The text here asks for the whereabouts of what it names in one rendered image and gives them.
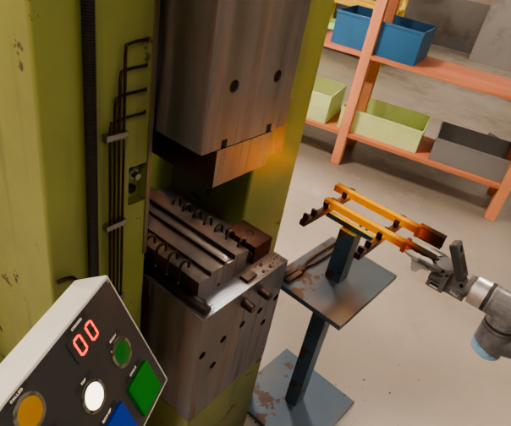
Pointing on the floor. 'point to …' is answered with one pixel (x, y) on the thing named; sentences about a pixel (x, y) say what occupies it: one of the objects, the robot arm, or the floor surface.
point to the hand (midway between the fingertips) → (412, 247)
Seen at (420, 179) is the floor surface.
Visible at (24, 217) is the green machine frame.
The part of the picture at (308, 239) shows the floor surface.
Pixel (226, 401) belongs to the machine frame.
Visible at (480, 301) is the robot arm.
